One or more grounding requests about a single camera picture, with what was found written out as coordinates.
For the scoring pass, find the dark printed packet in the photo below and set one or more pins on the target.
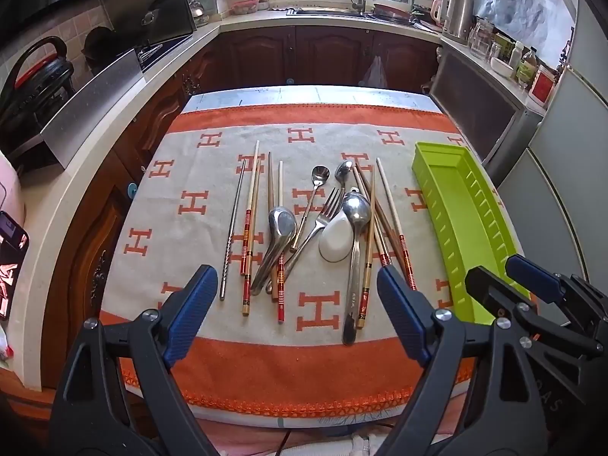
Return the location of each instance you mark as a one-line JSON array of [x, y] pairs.
[[12, 266]]

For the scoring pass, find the orange and beige printed blanket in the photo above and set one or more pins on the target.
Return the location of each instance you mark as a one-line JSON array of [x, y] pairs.
[[237, 365]]

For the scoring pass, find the wide steel soup spoon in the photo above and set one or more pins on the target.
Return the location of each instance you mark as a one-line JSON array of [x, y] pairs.
[[281, 223]]

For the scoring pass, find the white ceramic spoon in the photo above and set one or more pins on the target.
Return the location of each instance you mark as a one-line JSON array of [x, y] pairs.
[[337, 244]]

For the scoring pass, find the grey cabinet appliance dark window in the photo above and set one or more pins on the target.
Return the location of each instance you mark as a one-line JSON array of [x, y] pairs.
[[475, 99]]

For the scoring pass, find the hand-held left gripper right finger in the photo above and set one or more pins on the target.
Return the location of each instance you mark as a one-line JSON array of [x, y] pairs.
[[403, 313]]

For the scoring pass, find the small steel teapot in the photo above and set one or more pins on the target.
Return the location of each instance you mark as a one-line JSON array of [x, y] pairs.
[[195, 9]]

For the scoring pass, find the steel splash panel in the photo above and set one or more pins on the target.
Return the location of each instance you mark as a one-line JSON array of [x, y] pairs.
[[92, 104]]

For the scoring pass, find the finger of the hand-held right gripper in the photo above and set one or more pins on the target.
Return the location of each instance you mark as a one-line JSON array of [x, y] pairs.
[[532, 275], [494, 289]]

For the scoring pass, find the beige kitchen countertop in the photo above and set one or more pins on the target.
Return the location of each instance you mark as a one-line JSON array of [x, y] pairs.
[[66, 190]]

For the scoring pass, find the white plastic bottle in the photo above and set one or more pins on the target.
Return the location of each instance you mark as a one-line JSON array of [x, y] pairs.
[[516, 54]]

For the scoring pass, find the grey refrigerator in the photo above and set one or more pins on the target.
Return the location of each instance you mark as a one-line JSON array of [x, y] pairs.
[[560, 175]]

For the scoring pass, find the pink kettle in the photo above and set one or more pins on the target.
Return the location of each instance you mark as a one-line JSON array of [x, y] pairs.
[[438, 9]]

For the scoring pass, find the hanging plastic bag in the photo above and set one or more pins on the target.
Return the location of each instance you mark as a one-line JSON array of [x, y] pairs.
[[375, 73]]

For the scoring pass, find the steel electric kettle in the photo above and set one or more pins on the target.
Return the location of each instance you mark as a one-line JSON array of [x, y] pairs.
[[458, 16]]

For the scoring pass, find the long steel serving spoon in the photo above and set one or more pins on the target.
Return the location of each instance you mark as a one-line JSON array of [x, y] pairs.
[[356, 209]]

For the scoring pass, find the steel fork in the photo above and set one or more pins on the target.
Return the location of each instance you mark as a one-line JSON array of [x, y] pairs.
[[323, 221]]

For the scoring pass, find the brown wooden kitchen cabinets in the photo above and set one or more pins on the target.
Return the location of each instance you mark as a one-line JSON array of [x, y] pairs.
[[308, 52]]

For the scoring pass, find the glass jars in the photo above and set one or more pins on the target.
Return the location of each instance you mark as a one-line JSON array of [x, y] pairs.
[[479, 35]]

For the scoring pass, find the silver metal chopstick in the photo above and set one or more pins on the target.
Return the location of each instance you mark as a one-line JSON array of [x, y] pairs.
[[232, 232]]

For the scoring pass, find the brown wooden chopstick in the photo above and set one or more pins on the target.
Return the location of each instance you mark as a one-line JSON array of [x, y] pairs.
[[270, 175], [388, 235], [381, 249]]

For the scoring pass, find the pink bowl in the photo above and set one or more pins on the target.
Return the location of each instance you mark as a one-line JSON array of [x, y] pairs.
[[244, 5]]

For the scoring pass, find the red container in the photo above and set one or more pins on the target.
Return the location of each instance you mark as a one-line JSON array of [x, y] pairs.
[[544, 85]]

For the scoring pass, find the red frying pan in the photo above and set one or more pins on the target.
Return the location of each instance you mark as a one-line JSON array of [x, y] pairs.
[[392, 11]]

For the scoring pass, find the steel kitchen sink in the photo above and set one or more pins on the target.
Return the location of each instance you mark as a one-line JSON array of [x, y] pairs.
[[327, 11]]

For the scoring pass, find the black gas stove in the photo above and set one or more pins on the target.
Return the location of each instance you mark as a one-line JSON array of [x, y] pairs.
[[152, 50]]

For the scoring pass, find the green plastic utensil tray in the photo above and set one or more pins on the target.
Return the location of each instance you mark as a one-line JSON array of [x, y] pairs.
[[451, 199]]

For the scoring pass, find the small steel spoon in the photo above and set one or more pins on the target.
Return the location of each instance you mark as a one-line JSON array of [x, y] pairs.
[[344, 170]]

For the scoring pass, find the black wok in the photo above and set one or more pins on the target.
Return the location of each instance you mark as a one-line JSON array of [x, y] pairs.
[[102, 42]]

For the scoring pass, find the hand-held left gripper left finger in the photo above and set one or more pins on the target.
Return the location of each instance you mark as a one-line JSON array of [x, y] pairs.
[[190, 313]]

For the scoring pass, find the white bowl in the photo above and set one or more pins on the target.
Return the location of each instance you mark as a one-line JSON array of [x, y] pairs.
[[501, 64]]

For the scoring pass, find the green label oil bottle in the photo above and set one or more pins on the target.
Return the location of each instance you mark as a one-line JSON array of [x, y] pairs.
[[526, 71]]

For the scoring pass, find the silver plastic wall sheet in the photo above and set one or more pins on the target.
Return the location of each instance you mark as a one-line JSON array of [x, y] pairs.
[[517, 4]]

